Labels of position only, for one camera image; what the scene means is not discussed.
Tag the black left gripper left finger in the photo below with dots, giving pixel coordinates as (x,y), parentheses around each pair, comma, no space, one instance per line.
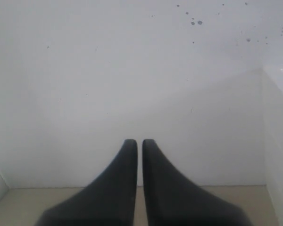
(108,201)

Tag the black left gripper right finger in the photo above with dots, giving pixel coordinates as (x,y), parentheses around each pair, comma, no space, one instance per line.
(173,200)

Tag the white plastic drawer cabinet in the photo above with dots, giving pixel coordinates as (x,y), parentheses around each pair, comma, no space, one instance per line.
(272,93)

